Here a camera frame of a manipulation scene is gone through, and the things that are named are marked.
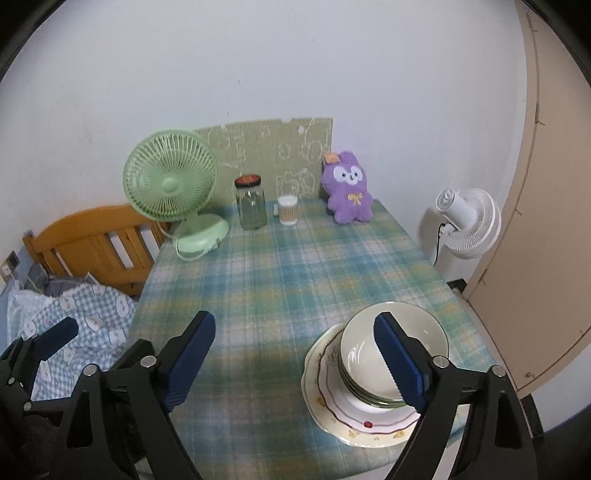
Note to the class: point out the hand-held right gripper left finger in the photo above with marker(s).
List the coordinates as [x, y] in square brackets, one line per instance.
[191, 357]

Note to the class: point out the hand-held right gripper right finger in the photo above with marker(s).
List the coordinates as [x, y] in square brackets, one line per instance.
[399, 360]

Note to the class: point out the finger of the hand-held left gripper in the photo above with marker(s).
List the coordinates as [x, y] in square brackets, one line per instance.
[136, 350]
[57, 334]

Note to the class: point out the white plate with red flower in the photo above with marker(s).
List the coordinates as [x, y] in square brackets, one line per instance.
[351, 413]

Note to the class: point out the round cream yellow-flower plate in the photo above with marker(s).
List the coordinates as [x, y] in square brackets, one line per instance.
[364, 438]

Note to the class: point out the blue checked blanket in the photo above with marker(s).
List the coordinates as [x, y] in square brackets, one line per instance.
[92, 314]

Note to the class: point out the grey cloth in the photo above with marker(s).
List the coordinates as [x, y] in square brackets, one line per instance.
[37, 279]

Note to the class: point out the wooden bed headboard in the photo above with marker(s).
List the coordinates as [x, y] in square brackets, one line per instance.
[78, 235]

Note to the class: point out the plaid tablecloth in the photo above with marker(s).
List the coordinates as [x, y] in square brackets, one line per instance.
[277, 286]

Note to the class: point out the white standing fan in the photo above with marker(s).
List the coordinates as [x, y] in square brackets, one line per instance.
[475, 221]

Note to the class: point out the glass jar with dark lid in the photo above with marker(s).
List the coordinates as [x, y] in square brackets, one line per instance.
[251, 207]

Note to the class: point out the purple plush rabbit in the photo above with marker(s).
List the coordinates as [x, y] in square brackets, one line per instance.
[351, 203]

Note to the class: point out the green desk fan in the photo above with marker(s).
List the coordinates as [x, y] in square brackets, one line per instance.
[171, 184]

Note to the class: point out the clear cotton swab container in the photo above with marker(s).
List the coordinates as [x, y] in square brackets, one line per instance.
[288, 212]

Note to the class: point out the beige door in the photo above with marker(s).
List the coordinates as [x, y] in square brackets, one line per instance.
[554, 230]

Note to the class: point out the wall socket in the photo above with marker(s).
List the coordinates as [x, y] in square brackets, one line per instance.
[13, 261]

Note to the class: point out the green printed wall board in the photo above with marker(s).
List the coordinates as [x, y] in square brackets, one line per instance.
[258, 152]

